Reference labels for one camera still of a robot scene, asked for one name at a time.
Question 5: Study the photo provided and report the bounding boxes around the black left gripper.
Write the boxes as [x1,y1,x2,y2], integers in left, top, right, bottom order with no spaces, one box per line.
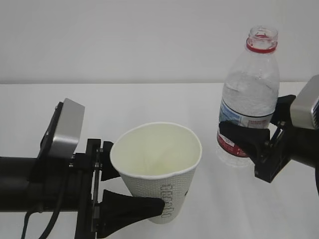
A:
[70,138,165,239]

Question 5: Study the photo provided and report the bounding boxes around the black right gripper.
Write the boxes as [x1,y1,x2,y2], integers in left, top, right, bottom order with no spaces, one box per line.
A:
[218,95,296,183]

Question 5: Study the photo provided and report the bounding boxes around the clear water bottle red label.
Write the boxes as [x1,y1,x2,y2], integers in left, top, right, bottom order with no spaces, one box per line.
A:
[215,25,281,168]

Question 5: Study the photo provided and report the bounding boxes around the white paper cup green logo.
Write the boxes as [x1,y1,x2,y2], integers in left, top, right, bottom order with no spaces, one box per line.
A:
[110,122,202,224]

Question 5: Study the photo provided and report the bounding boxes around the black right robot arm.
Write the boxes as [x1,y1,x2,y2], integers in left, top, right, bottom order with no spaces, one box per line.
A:
[219,95,319,183]

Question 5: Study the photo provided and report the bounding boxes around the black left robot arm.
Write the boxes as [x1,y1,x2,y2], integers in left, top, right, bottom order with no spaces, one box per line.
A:
[0,139,164,239]

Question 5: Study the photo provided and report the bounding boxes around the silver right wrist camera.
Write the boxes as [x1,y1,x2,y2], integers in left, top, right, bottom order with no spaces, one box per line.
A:
[290,75,319,130]

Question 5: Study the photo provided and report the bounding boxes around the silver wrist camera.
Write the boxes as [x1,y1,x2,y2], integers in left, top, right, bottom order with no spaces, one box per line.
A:
[38,98,85,160]
[290,75,319,130]

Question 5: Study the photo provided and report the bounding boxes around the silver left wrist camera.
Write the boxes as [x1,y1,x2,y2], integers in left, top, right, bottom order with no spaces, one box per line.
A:
[38,98,85,160]

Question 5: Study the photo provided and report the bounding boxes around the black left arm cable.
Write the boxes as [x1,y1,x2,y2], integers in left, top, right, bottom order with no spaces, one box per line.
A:
[19,171,72,239]

